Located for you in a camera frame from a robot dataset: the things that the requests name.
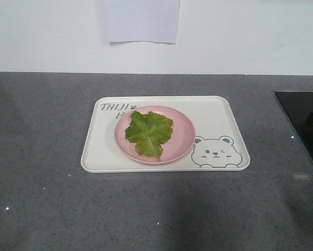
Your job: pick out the white paper on wall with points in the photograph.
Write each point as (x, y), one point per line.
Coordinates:
(150, 21)

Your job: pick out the pink round plate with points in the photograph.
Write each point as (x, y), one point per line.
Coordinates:
(181, 142)

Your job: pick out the black glass cooktop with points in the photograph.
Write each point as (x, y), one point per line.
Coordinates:
(305, 123)

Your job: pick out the cream bear serving tray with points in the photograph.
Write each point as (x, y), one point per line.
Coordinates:
(218, 144)

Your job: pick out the green lettuce leaf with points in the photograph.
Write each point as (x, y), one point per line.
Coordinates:
(149, 132)

